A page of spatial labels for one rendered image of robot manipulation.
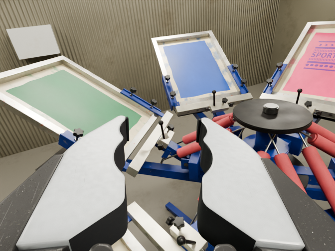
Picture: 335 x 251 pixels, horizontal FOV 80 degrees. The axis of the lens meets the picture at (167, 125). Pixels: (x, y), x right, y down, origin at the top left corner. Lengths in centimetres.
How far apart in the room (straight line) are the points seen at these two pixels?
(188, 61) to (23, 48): 227
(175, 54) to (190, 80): 34
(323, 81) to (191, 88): 90
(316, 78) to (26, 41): 320
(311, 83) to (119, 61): 280
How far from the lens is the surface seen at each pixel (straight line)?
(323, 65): 187
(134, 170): 92
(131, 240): 90
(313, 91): 171
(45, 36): 333
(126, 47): 366
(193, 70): 177
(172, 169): 122
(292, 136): 136
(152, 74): 386
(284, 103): 108
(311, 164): 94
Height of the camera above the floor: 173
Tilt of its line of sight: 29 degrees down
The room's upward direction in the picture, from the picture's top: 7 degrees counter-clockwise
